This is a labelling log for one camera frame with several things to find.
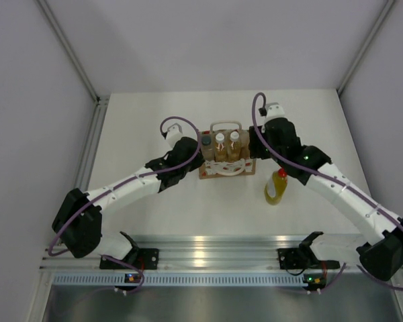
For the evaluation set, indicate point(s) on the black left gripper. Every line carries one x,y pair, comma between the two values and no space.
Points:
198,162

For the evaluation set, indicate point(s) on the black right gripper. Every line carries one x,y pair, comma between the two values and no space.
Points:
254,153

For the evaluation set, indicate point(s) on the amber bottle white cap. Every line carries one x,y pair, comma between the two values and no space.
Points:
234,146
220,148

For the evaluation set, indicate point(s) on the yellow bottle red cap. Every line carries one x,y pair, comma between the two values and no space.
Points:
276,186

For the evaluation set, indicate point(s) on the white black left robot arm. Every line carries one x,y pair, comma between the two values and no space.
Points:
81,221

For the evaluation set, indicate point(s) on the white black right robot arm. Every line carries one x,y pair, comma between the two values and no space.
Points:
378,250

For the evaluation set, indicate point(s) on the clear bottle grey cap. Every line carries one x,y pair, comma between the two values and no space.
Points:
207,147

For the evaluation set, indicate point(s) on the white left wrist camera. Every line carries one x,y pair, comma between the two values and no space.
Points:
173,134

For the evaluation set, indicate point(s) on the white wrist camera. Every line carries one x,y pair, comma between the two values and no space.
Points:
272,111
173,134

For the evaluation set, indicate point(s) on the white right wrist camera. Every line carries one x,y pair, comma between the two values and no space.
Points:
272,111

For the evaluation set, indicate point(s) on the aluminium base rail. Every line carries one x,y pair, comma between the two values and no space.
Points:
193,253

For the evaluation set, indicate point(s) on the white slotted cable duct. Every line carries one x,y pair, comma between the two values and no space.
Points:
177,279

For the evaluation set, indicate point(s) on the aluminium frame post right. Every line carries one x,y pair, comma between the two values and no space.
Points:
366,44

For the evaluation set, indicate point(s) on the aluminium frame post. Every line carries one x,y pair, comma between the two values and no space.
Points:
366,44
64,42

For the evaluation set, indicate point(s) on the aluminium frame post left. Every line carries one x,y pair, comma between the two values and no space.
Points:
64,42

